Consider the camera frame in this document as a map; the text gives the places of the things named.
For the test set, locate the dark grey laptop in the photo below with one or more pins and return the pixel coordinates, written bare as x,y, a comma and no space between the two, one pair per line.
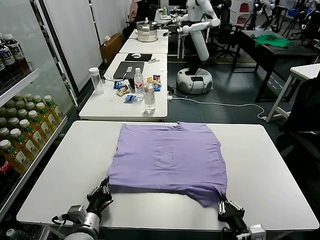
125,66

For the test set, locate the white power strip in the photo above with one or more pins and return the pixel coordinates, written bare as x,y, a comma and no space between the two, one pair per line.
169,96

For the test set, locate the small green bottle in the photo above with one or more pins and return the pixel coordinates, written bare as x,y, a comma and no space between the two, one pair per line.
164,11

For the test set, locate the black table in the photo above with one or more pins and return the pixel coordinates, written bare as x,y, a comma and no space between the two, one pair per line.
295,51

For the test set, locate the silver cooking pot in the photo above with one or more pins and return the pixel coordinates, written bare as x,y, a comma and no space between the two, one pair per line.
147,32

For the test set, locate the water bottle red label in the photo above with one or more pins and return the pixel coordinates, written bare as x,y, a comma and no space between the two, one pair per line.
138,85

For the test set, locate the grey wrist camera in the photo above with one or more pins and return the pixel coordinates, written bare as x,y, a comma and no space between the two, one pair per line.
257,231
77,212

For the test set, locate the black mesh office chair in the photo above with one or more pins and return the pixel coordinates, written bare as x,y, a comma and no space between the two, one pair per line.
305,107

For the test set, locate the brown cardboard box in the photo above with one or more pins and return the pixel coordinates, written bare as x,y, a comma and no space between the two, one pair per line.
111,50

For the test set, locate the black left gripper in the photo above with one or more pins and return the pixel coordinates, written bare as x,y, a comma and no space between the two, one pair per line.
98,203

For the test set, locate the short white side table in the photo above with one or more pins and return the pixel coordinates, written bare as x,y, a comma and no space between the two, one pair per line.
142,47

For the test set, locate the tall clear plastic bottle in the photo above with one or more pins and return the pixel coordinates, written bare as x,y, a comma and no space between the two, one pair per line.
149,100

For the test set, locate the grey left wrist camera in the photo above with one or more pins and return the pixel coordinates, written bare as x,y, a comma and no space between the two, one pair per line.
77,212

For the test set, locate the yellow tea bottle white cap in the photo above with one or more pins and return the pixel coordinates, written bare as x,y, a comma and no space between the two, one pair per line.
47,117
12,157
32,136
28,97
37,98
23,146
13,121
29,105
53,110
22,113
11,112
3,131
40,126
19,104
2,121

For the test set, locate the grey cabinet shelf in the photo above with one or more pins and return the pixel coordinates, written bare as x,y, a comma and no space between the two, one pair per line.
32,165

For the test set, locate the white wheeled humanoid robot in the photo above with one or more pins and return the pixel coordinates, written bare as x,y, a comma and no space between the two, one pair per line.
197,42

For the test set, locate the bottle with green cap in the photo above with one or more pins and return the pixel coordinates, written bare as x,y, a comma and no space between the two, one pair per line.
11,233

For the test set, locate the blue plastic crate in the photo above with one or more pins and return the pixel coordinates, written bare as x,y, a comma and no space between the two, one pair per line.
293,12

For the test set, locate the black mouse pad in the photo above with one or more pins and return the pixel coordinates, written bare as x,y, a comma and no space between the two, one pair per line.
145,57

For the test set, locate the small yellow snack packet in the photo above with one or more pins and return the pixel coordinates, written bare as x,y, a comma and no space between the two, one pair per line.
149,79

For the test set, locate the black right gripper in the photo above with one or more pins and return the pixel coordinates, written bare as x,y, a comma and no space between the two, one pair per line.
232,218

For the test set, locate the clear tumbler white lid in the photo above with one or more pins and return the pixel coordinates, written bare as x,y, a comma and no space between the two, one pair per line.
96,82

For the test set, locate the dark tea bottle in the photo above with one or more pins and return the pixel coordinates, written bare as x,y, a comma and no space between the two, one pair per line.
16,53
2,40
5,58

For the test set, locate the white partition panel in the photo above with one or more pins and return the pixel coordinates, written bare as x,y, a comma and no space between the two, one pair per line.
72,37
110,17

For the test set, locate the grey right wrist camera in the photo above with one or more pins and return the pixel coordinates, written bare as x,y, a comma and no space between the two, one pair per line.
257,231

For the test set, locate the white table with legs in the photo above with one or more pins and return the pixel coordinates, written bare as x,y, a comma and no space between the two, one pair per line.
305,71

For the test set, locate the person in pink top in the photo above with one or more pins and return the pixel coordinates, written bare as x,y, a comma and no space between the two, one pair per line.
133,10

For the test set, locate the long white side table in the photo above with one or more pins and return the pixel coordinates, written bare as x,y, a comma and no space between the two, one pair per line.
100,110

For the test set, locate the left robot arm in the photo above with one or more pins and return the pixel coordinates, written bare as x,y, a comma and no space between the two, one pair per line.
90,222

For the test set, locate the purple t-shirt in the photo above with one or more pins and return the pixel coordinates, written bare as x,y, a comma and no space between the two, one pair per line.
167,160

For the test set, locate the cola bottle red label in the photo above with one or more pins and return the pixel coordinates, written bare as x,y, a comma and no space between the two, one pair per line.
5,170

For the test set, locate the small black stand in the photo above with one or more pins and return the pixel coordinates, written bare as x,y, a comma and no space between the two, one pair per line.
130,83

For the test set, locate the white computer mouse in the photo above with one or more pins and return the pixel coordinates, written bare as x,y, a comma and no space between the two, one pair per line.
135,55

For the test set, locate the grey clip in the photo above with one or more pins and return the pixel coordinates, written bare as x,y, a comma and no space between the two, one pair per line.
153,60

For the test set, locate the green cloth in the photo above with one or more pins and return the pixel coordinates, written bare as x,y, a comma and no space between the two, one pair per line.
271,40

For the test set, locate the blue snack packet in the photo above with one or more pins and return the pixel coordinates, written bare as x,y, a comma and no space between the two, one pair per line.
118,85
129,98
157,87

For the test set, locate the black high-back office chair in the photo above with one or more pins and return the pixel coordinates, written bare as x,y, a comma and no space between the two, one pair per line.
225,12

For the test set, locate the white cabinet shelf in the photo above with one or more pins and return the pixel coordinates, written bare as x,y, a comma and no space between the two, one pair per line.
15,87

